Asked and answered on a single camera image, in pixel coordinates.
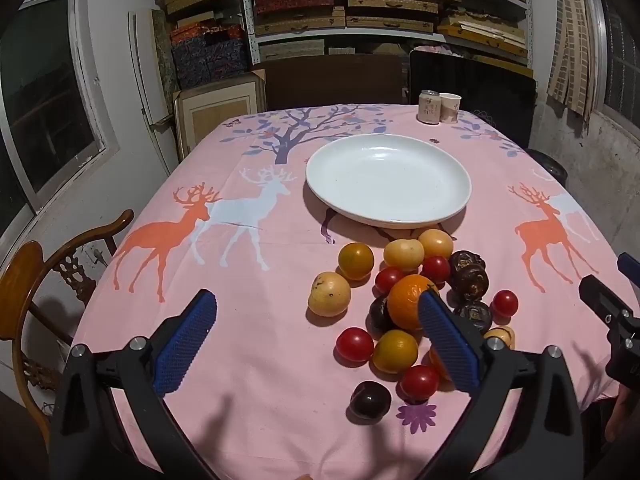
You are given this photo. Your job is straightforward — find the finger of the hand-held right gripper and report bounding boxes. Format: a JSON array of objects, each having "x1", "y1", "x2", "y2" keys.
[
  {"x1": 579, "y1": 274, "x2": 640, "y2": 333},
  {"x1": 616, "y1": 251, "x2": 640, "y2": 283}
]

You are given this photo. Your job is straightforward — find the white plate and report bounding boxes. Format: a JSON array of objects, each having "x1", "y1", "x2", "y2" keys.
[{"x1": 305, "y1": 134, "x2": 473, "y2": 229}]

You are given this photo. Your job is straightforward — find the pink drink can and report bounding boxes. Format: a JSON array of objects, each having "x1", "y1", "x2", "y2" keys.
[{"x1": 417, "y1": 90, "x2": 441, "y2": 126}]

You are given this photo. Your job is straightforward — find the orange patterned box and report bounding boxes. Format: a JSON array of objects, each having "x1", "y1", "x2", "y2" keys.
[{"x1": 170, "y1": 22, "x2": 246, "y2": 46}]

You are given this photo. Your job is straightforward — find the stack of woven straw boxes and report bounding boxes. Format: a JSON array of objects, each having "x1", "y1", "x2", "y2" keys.
[{"x1": 247, "y1": 0, "x2": 528, "y2": 63}]

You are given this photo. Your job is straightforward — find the dark brown lumpy fruit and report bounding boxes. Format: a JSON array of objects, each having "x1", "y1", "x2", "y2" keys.
[
  {"x1": 451, "y1": 265, "x2": 490, "y2": 305},
  {"x1": 448, "y1": 250, "x2": 487, "y2": 273},
  {"x1": 452, "y1": 301, "x2": 495, "y2": 335}
]

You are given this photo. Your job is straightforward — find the blue patterned box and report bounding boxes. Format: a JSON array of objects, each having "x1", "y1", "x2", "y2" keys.
[{"x1": 172, "y1": 40, "x2": 249, "y2": 88}]

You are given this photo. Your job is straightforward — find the paper cup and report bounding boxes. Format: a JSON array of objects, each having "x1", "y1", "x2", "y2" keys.
[{"x1": 438, "y1": 93, "x2": 461, "y2": 125}]

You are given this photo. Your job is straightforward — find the orange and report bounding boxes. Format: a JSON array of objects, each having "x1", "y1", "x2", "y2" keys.
[
  {"x1": 387, "y1": 274, "x2": 441, "y2": 332},
  {"x1": 428, "y1": 346, "x2": 451, "y2": 381}
]

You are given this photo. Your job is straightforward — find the white metal shelf rack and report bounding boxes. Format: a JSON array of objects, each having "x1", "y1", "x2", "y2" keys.
[{"x1": 239, "y1": 0, "x2": 533, "y2": 68}]

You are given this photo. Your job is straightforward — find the light wooden framed panel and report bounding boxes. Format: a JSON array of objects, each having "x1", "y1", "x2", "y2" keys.
[{"x1": 173, "y1": 71, "x2": 267, "y2": 158}]

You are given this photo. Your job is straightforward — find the person's right hand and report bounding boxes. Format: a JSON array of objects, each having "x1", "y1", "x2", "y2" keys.
[{"x1": 604, "y1": 391, "x2": 635, "y2": 443}]

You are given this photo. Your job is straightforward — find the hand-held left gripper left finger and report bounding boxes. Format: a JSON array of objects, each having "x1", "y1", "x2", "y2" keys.
[{"x1": 50, "y1": 288, "x2": 221, "y2": 480}]

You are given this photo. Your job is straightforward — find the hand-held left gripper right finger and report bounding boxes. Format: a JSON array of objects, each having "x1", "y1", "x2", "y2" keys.
[{"x1": 417, "y1": 290, "x2": 586, "y2": 480}]

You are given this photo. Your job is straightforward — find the window with metal grille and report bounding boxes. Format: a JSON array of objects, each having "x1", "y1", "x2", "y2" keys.
[{"x1": 592, "y1": 0, "x2": 640, "y2": 126}]

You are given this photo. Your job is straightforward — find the green marbled board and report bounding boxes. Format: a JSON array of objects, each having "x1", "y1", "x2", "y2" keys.
[{"x1": 151, "y1": 9, "x2": 180, "y2": 106}]

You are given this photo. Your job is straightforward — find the small yellow striped fruit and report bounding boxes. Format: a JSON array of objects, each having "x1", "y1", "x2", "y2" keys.
[{"x1": 483, "y1": 326, "x2": 516, "y2": 351}]

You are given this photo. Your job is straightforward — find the yellow tomato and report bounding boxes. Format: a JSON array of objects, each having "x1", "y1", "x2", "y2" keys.
[
  {"x1": 338, "y1": 242, "x2": 375, "y2": 281},
  {"x1": 371, "y1": 330, "x2": 420, "y2": 375}
]

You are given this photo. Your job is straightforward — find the window with white frame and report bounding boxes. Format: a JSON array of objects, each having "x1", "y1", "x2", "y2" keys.
[{"x1": 0, "y1": 0, "x2": 121, "y2": 241}]

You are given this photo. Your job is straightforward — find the white board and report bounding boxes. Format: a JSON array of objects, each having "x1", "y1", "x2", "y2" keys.
[{"x1": 128, "y1": 9, "x2": 178, "y2": 166}]

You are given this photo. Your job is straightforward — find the black round stool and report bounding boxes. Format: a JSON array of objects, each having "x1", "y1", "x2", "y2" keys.
[{"x1": 526, "y1": 148, "x2": 567, "y2": 185}]

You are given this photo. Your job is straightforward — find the red cherry tomato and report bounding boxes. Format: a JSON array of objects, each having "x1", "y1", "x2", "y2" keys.
[
  {"x1": 421, "y1": 255, "x2": 452, "y2": 285},
  {"x1": 374, "y1": 266, "x2": 407, "y2": 296},
  {"x1": 335, "y1": 326, "x2": 375, "y2": 365},
  {"x1": 490, "y1": 290, "x2": 519, "y2": 319},
  {"x1": 398, "y1": 364, "x2": 441, "y2": 402}
]

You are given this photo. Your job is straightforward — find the beige hanging mat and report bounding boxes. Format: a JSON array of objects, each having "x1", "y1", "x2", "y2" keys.
[{"x1": 546, "y1": 0, "x2": 601, "y2": 121}]

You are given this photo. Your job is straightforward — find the brown board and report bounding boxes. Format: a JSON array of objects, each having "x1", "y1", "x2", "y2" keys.
[{"x1": 252, "y1": 54, "x2": 407, "y2": 112}]

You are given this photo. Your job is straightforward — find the wooden chair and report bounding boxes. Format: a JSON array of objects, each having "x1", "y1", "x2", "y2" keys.
[{"x1": 0, "y1": 209, "x2": 136, "y2": 411}]

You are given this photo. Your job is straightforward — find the dark purple plum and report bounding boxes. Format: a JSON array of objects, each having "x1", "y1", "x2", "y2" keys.
[
  {"x1": 349, "y1": 381, "x2": 392, "y2": 422},
  {"x1": 369, "y1": 296, "x2": 398, "y2": 336}
]

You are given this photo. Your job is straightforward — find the pink deer print tablecloth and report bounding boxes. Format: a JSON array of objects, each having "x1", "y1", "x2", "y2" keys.
[{"x1": 70, "y1": 102, "x2": 621, "y2": 480}]

